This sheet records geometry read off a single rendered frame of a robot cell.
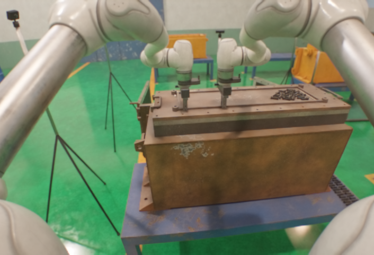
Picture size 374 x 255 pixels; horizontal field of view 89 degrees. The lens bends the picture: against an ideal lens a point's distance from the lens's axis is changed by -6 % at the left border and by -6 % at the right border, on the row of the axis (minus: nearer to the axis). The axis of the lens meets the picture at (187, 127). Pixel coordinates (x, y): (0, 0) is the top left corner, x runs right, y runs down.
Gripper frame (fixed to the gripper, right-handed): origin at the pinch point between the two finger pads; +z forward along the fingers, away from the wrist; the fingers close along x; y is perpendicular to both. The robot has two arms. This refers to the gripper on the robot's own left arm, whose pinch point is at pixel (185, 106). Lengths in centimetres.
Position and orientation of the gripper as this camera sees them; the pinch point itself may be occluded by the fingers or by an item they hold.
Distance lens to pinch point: 124.9
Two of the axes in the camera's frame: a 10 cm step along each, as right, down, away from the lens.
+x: 0.9, 5.0, -8.6
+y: -10.0, 0.7, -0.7
